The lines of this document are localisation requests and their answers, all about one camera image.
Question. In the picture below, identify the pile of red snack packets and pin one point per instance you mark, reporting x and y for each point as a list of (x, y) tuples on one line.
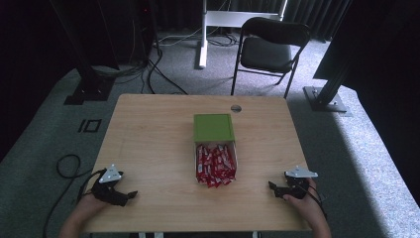
[(215, 165)]

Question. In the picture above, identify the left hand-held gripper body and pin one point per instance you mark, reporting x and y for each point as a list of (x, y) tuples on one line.
[(109, 185)]

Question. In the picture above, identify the black metal stand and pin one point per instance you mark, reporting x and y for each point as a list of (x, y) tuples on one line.
[(89, 82), (327, 95)]

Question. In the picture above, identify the person's right hand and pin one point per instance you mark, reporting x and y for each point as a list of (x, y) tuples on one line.
[(305, 205)]

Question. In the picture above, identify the white desk frame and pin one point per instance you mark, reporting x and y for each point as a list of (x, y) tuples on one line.
[(211, 20)]

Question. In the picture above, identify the green box sleeve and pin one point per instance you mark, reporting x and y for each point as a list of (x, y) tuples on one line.
[(213, 127)]

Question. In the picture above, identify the white box drawer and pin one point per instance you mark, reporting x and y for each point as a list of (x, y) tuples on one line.
[(235, 155)]

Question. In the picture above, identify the person's left hand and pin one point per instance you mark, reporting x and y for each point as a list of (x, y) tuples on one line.
[(88, 202)]

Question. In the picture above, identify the dark curtain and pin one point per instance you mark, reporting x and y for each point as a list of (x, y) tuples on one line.
[(317, 13)]

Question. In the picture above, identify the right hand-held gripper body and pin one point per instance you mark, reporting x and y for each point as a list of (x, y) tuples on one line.
[(297, 183)]

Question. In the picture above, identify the black folding chair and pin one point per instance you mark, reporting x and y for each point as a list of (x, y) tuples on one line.
[(267, 53)]

